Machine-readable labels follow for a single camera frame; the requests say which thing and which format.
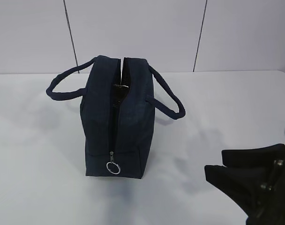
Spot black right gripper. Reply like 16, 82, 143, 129
204, 143, 285, 225

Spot dark navy lunch bag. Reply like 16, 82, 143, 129
46, 55, 186, 179

